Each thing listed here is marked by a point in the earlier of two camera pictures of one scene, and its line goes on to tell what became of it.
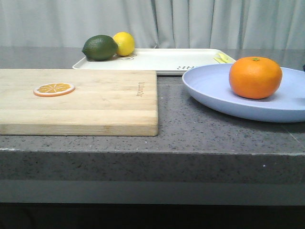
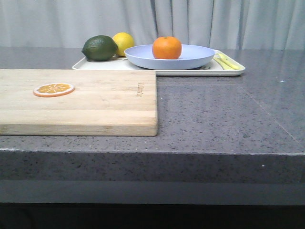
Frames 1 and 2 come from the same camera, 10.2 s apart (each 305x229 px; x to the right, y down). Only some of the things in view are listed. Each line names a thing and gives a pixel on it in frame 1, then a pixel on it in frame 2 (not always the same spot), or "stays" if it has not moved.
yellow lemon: (126, 43) stays
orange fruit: (255, 78) to (167, 47)
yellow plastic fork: (222, 58) stays
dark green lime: (100, 47) stays
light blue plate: (211, 85) to (190, 57)
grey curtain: (275, 25) stays
